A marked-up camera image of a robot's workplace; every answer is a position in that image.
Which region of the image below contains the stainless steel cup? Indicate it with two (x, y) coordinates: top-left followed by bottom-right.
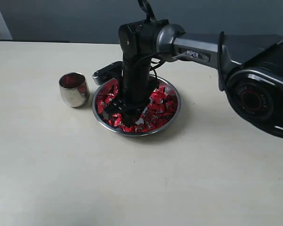
(58, 72), (90, 108)

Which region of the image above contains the red wrapped candy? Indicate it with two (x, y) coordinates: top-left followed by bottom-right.
(150, 87), (168, 103)
(152, 115), (169, 128)
(96, 95), (107, 114)

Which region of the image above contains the round stainless steel plate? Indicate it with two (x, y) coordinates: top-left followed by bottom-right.
(92, 77), (181, 137)

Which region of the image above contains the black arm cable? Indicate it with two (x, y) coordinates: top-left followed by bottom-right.
(216, 32), (227, 91)

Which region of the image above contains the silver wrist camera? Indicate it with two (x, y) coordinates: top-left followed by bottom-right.
(92, 61), (122, 86)

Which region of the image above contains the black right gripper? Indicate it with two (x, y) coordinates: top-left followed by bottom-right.
(102, 53), (158, 125)

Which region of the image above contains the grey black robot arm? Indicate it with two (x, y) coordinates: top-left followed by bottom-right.
(103, 20), (283, 138)

